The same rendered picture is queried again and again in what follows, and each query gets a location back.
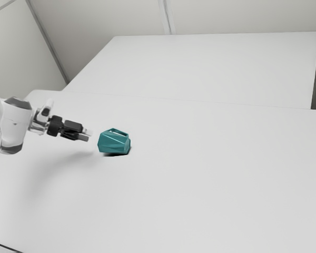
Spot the teal faceted mug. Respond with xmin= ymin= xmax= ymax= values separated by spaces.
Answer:
xmin=97 ymin=128 xmax=132 ymax=155

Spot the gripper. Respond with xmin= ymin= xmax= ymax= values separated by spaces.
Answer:
xmin=46 ymin=115 xmax=92 ymax=143

